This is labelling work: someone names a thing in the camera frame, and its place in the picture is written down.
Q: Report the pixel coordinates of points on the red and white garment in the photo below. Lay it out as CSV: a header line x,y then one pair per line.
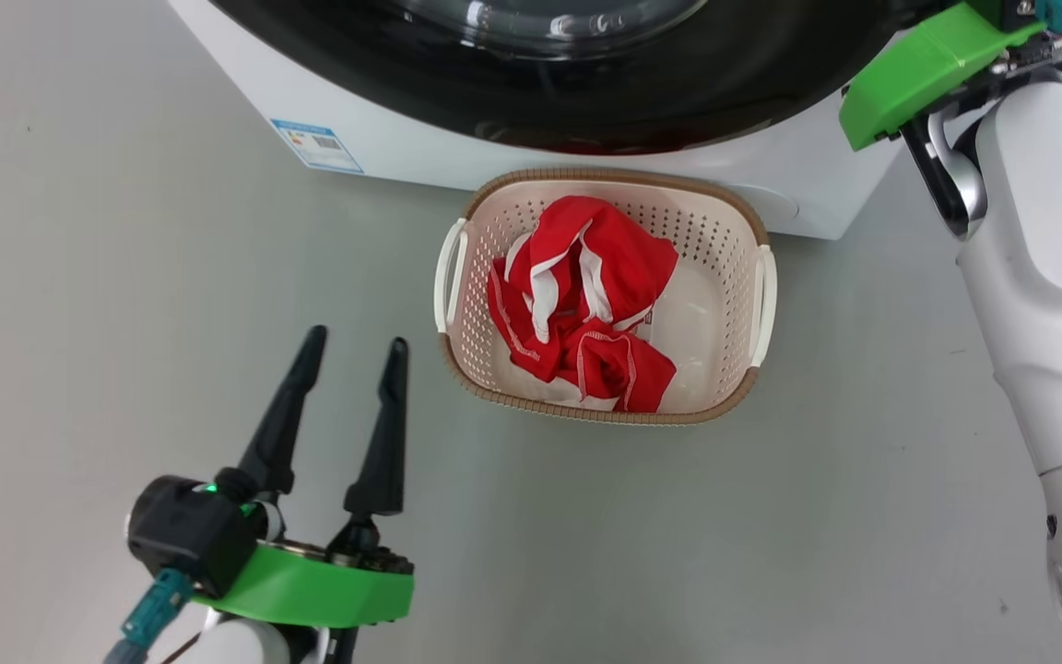
x,y
614,267

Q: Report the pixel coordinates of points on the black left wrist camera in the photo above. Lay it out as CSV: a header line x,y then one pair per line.
x,y
185,535

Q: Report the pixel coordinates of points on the blue energy label sticker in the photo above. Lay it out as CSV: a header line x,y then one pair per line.
x,y
317,146

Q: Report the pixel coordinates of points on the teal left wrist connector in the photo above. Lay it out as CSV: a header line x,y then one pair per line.
x,y
155,609

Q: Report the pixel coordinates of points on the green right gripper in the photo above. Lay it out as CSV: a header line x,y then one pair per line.
x,y
918,74

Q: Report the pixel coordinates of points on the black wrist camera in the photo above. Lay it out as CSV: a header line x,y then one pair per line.
x,y
1018,11
185,535

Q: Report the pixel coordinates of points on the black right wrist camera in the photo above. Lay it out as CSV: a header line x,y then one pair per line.
x,y
1018,11

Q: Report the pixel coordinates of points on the white front-load washing machine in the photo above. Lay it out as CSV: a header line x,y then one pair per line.
x,y
402,148

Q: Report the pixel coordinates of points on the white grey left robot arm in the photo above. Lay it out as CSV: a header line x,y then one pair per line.
x,y
236,646

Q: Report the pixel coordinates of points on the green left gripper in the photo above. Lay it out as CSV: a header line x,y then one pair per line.
x,y
310,590

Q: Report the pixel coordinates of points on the cream laundry basket brown rim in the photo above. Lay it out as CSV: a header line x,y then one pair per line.
x,y
706,314

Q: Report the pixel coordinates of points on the washing machine door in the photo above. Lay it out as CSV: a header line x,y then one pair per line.
x,y
725,92

